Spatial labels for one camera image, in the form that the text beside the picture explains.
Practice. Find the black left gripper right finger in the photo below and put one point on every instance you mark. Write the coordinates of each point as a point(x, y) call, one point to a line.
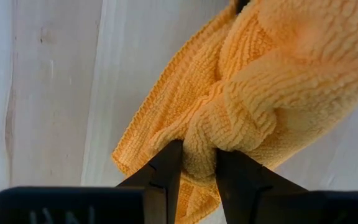
point(275, 205)

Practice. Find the orange microfiber towel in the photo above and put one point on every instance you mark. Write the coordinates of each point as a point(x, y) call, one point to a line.
point(259, 77)

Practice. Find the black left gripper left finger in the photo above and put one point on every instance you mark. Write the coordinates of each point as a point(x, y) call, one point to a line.
point(104, 203)

